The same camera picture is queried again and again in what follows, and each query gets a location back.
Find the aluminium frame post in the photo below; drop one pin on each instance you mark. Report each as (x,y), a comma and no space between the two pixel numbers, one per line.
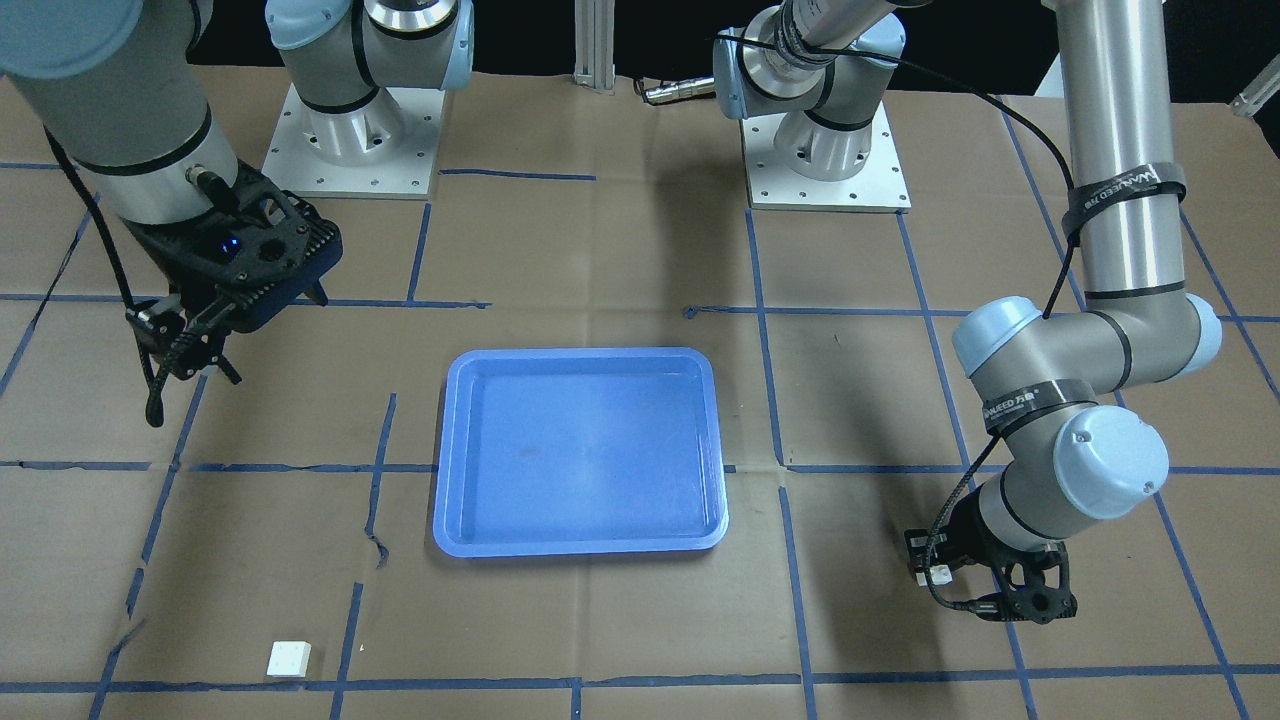
(593,37)

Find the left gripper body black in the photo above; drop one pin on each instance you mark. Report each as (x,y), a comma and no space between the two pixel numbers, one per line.
(964,537)

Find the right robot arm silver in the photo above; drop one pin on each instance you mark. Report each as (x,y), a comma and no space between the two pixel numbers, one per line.
(112,83)

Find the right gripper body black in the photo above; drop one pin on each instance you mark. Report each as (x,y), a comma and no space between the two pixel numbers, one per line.
(163,252)

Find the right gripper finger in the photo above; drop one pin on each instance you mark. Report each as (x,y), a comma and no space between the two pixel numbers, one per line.
(218,362)
(315,295)

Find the white block near right arm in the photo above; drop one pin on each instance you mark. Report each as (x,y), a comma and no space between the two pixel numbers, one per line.
(288,660)

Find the white block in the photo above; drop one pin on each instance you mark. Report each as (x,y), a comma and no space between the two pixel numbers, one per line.
(938,575)

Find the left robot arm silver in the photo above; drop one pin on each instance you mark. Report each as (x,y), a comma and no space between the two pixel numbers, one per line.
(1118,315)

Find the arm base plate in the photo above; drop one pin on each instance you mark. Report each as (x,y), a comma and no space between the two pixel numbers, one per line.
(386,150)
(795,165)

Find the blue plastic tray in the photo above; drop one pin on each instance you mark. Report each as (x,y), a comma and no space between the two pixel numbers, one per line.
(571,451)

